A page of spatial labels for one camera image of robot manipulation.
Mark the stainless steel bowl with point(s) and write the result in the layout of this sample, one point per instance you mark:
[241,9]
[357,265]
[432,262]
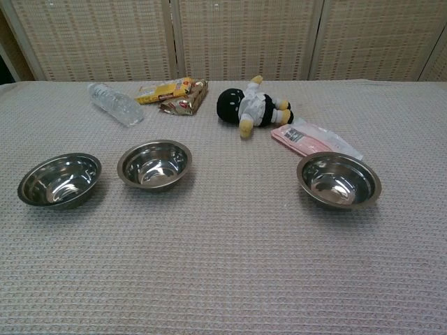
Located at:
[153,171]
[335,185]
[52,190]

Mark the black and white plush doll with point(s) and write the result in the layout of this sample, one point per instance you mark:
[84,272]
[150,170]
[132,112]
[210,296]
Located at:
[232,103]

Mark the brown foil snack package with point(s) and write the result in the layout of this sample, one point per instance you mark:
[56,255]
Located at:
[183,104]

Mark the pink plastic package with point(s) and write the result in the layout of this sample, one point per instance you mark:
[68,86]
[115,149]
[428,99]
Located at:
[300,139]

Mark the beige waffle-weave tablecloth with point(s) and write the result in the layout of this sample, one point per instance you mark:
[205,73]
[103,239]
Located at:
[223,251]

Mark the yellow snack package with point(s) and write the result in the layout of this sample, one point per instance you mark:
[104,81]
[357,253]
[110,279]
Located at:
[153,94]

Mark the clear plastic water bottle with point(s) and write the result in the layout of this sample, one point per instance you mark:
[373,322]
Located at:
[115,103]

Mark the woven folding screen panel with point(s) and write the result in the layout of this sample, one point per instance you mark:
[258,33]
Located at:
[244,38]
[438,66]
[97,38]
[370,38]

